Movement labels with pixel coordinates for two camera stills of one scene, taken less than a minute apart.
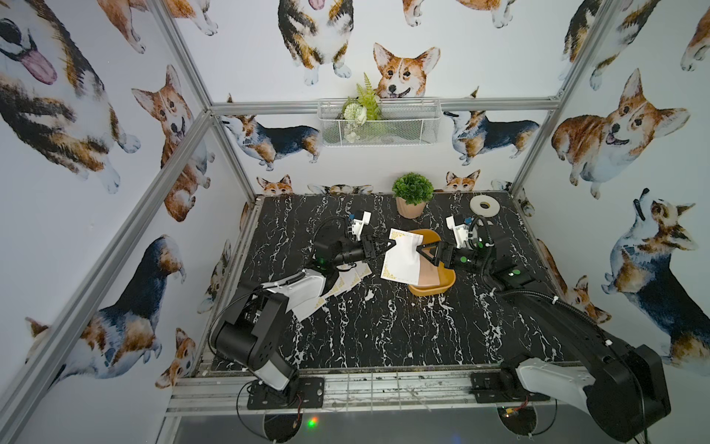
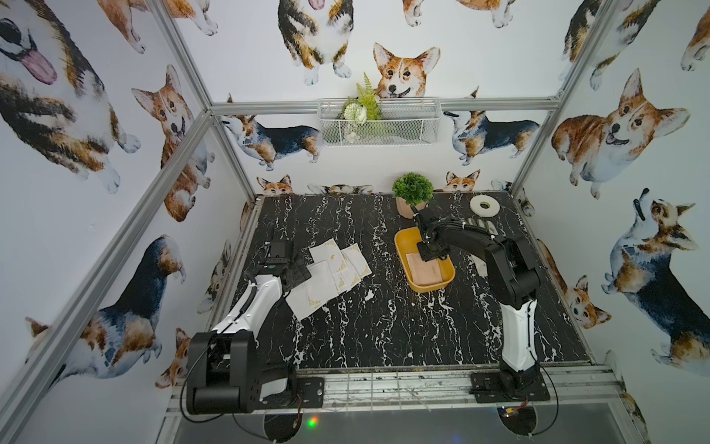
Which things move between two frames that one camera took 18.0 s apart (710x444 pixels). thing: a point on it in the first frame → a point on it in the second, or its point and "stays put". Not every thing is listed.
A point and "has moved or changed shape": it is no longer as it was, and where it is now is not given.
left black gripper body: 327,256 → 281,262
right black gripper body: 470,259 → 430,252
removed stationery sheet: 362,268 stays put
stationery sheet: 401,261 has moved or changed shape
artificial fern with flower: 356,111 stays put
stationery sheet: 344,280 stays put
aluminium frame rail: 444,103 stays put
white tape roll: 490,212 stays put
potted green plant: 411,191 stays put
